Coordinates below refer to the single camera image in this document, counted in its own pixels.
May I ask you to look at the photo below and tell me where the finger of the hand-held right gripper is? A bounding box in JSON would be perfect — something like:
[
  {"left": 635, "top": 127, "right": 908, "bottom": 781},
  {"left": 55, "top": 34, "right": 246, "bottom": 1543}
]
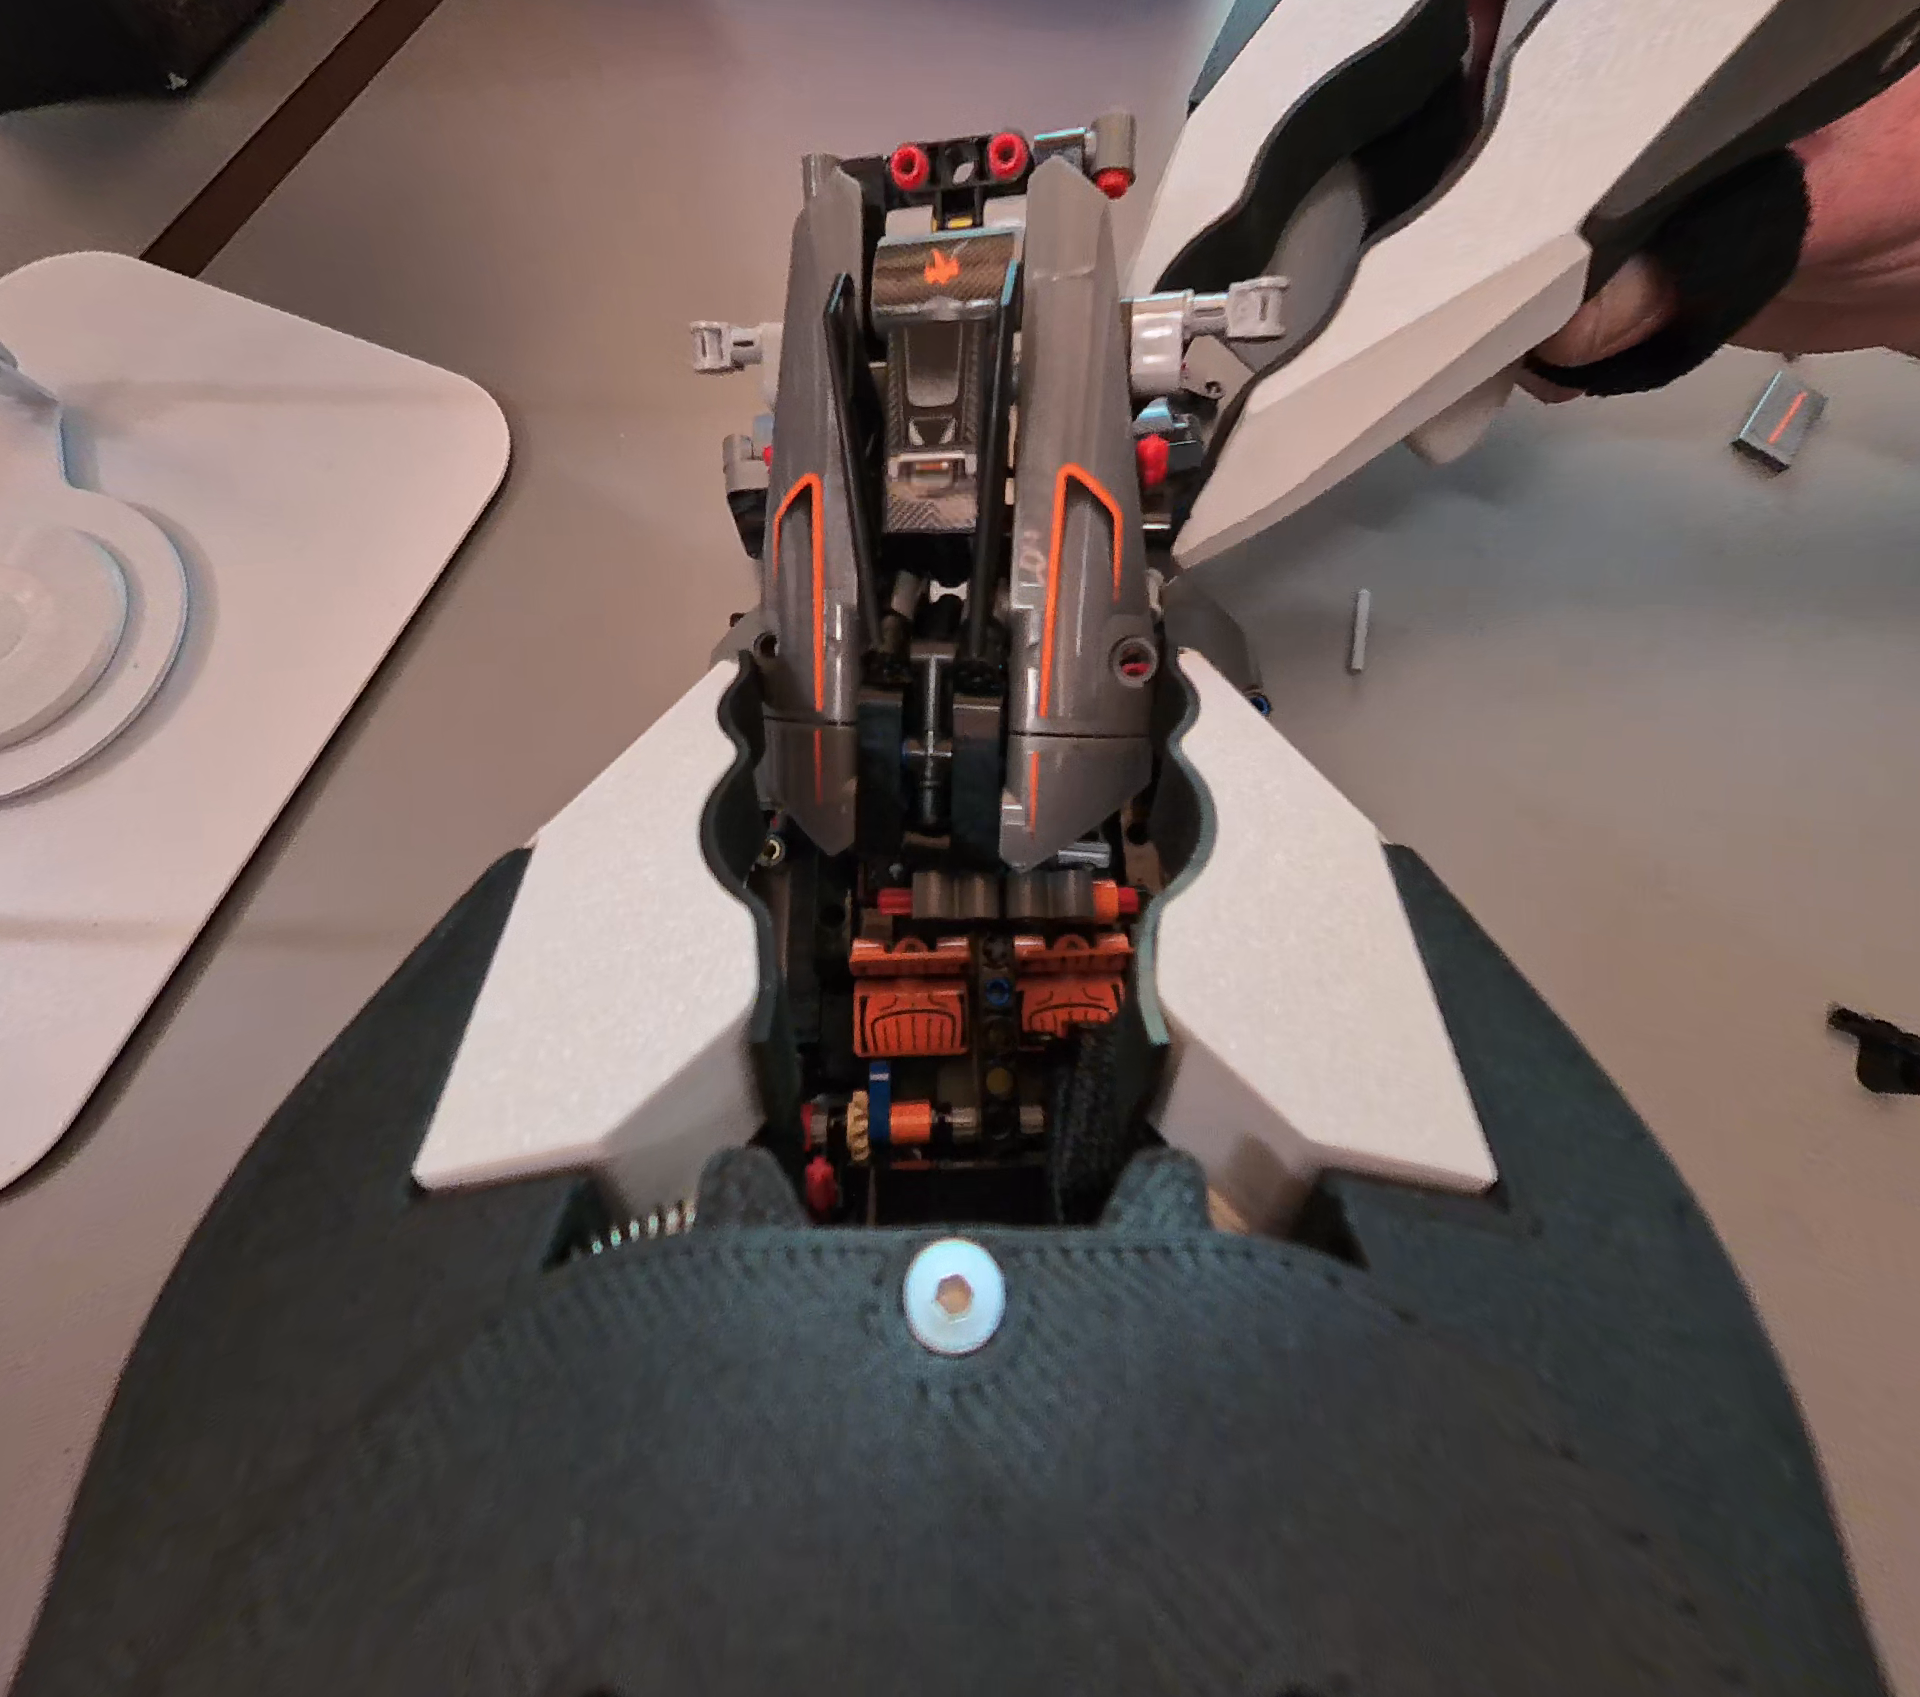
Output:
[
  {"left": 1123, "top": 0, "right": 1470, "bottom": 331},
  {"left": 1165, "top": 0, "right": 1849, "bottom": 575}
]

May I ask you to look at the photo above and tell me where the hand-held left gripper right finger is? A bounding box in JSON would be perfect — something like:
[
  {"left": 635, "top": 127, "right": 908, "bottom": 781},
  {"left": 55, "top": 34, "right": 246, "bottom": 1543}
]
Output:
[{"left": 1140, "top": 655, "right": 1506, "bottom": 1201}]

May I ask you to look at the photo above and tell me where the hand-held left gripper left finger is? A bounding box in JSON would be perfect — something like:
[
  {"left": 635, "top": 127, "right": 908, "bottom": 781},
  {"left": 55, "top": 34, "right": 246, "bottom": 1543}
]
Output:
[{"left": 410, "top": 655, "right": 790, "bottom": 1199}]

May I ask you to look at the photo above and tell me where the grey orange lego car model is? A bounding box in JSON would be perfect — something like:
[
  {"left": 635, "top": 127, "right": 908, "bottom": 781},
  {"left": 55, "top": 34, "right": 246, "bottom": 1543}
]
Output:
[{"left": 690, "top": 115, "right": 1295, "bottom": 1227}]

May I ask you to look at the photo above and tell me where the silver lego panel piece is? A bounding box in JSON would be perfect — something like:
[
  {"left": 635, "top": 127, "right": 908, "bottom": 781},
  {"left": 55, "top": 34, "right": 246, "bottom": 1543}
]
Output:
[{"left": 1729, "top": 368, "right": 1829, "bottom": 481}]

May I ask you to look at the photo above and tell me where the dark grey curved lego piece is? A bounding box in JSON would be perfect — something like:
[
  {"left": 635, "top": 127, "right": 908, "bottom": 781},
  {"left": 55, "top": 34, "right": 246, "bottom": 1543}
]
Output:
[{"left": 1823, "top": 1004, "right": 1920, "bottom": 1097}]

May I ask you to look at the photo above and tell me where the person's right hand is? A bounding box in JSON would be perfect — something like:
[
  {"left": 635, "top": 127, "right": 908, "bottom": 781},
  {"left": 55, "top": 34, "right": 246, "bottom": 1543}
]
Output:
[{"left": 1542, "top": 95, "right": 1920, "bottom": 370}]

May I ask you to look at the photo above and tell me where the white book stand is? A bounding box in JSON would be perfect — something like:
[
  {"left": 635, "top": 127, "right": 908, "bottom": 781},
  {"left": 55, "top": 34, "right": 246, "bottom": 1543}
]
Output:
[{"left": 0, "top": 0, "right": 516, "bottom": 1198}]

